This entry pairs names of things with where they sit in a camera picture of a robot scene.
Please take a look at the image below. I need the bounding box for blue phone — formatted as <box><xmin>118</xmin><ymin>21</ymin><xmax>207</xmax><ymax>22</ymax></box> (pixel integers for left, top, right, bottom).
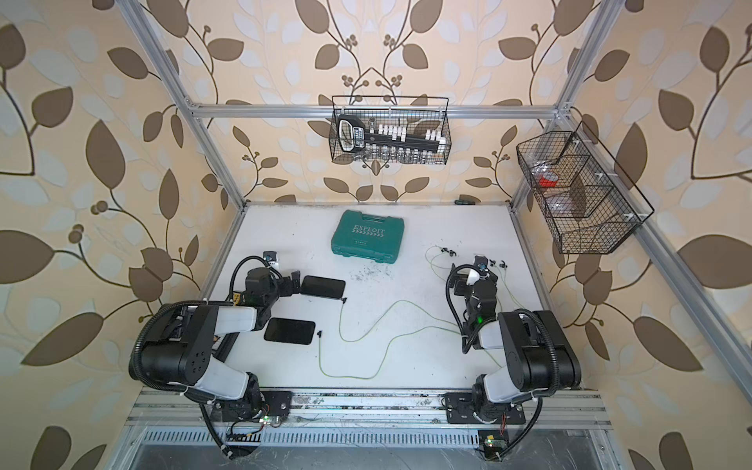
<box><xmin>301</xmin><ymin>275</ymin><xmax>346</xmax><ymax>300</ymax></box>

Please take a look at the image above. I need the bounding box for black phone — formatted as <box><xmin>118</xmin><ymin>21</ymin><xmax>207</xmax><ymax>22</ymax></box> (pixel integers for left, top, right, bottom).
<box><xmin>264</xmin><ymin>317</ymin><xmax>316</xmax><ymax>346</ymax></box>

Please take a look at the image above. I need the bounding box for green earphone cable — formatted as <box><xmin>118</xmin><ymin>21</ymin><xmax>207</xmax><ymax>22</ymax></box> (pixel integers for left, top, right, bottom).
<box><xmin>316</xmin><ymin>257</ymin><xmax>527</xmax><ymax>381</ymax></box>
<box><xmin>337</xmin><ymin>244</ymin><xmax>471</xmax><ymax>344</ymax></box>

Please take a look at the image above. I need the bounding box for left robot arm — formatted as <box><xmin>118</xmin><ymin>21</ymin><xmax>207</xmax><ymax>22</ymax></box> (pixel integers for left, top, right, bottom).
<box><xmin>128</xmin><ymin>252</ymin><xmax>302</xmax><ymax>423</ymax></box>

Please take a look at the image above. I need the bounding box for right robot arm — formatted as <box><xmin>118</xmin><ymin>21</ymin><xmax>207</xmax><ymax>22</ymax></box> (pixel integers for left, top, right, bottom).
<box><xmin>443</xmin><ymin>257</ymin><xmax>582</xmax><ymax>425</ymax></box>

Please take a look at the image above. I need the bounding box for green plastic tool case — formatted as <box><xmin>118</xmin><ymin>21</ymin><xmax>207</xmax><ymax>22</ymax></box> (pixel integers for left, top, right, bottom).
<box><xmin>331</xmin><ymin>210</ymin><xmax>405</xmax><ymax>264</ymax></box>

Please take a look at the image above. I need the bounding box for red item in basket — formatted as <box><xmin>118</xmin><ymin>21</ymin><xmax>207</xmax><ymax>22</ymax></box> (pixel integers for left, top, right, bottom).
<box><xmin>535</xmin><ymin>166</ymin><xmax>559</xmax><ymax>190</ymax></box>

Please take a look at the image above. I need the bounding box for black tool in basket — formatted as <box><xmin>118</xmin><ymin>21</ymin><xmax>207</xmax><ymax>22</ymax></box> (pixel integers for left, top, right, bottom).
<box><xmin>328</xmin><ymin>113</ymin><xmax>452</xmax><ymax>157</ymax></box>

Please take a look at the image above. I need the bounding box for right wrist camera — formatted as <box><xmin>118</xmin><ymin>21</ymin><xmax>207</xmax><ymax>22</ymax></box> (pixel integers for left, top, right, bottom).
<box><xmin>473</xmin><ymin>256</ymin><xmax>490</xmax><ymax>271</ymax></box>

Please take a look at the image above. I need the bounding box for right wire basket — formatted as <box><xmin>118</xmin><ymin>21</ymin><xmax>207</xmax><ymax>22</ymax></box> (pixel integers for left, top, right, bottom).
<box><xmin>516</xmin><ymin>121</ymin><xmax>654</xmax><ymax>255</ymax></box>

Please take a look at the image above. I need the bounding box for wire basket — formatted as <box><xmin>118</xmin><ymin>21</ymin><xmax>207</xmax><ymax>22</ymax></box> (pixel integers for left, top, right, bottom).
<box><xmin>516</xmin><ymin>121</ymin><xmax>654</xmax><ymax>255</ymax></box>
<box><xmin>328</xmin><ymin>94</ymin><xmax>452</xmax><ymax>166</ymax></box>

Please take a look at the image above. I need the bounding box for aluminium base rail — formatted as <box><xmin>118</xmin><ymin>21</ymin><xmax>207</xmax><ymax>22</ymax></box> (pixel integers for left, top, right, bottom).
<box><xmin>125</xmin><ymin>387</ymin><xmax>612</xmax><ymax>430</ymax></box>

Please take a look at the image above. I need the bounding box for back wire basket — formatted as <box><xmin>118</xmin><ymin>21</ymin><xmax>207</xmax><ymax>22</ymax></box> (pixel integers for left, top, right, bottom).
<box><xmin>328</xmin><ymin>94</ymin><xmax>452</xmax><ymax>166</ymax></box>

